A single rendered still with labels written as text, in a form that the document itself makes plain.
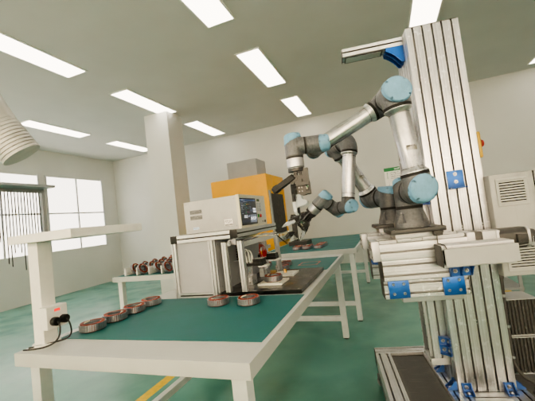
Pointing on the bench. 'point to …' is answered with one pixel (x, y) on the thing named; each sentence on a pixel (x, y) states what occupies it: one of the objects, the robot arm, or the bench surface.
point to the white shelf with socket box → (48, 311)
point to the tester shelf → (221, 234)
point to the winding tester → (220, 214)
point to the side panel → (194, 270)
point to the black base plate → (297, 286)
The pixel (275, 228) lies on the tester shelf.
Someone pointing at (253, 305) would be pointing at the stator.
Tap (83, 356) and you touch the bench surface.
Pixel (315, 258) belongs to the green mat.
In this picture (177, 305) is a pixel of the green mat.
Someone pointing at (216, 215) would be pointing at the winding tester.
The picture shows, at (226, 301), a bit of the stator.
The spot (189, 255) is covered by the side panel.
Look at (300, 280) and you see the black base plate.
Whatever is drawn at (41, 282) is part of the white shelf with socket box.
